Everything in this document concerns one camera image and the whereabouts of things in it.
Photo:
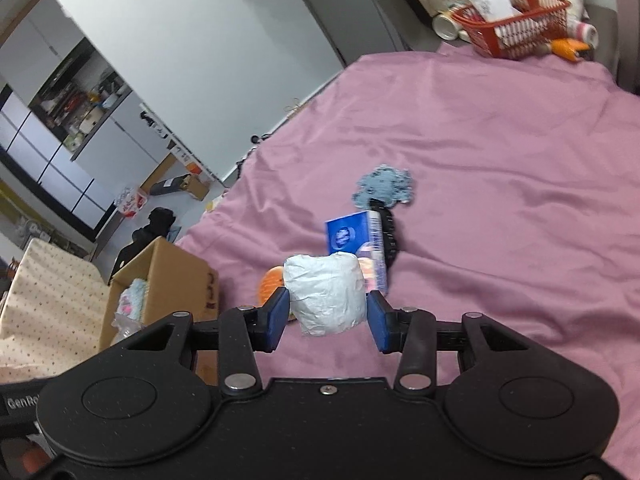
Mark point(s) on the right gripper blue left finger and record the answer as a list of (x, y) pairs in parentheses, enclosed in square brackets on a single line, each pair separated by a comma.
[(242, 333)]

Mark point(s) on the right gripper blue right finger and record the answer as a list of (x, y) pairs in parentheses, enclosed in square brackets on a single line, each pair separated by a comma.
[(412, 334)]

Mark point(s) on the white soft ball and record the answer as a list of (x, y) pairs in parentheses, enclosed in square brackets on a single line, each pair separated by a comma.
[(327, 294)]

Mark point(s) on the grey blue fuzzy cloth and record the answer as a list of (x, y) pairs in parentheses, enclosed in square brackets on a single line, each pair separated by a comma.
[(386, 184)]

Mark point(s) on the person right hand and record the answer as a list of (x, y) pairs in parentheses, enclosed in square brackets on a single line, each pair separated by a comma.
[(21, 457)]

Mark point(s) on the orange burger plush toy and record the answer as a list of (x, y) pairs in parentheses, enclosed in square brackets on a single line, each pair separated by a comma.
[(270, 282)]

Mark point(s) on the brown cardboard box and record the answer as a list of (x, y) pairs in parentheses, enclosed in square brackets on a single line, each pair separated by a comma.
[(177, 281)]

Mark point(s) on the black dotted bag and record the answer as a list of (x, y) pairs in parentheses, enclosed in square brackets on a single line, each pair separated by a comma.
[(160, 223)]

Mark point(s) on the small cardboard box on floor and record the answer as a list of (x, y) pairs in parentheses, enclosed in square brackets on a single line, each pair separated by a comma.
[(194, 187)]

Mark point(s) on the black flat package on floor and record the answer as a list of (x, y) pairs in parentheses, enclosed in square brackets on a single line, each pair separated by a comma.
[(169, 186)]

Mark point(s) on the red white plastic bag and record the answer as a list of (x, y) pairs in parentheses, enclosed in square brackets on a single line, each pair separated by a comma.
[(130, 201)]

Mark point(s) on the polka dot tablecloth table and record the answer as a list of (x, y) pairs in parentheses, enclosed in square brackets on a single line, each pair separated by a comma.
[(52, 317)]

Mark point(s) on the kitchen counter cabinet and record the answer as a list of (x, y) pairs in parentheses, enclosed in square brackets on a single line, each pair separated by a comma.
[(79, 137)]

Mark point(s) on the tape roll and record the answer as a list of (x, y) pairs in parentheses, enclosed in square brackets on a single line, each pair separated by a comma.
[(445, 26)]

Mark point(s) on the orange toy carrot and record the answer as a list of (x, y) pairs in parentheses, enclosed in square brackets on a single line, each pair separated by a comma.
[(571, 50)]

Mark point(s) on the grey door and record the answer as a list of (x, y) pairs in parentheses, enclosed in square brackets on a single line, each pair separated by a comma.
[(355, 28)]

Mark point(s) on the red plastic basket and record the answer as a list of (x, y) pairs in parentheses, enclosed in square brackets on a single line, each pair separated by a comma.
[(537, 22)]

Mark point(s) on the white pink small bottle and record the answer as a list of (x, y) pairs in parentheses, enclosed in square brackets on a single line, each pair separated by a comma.
[(583, 32)]

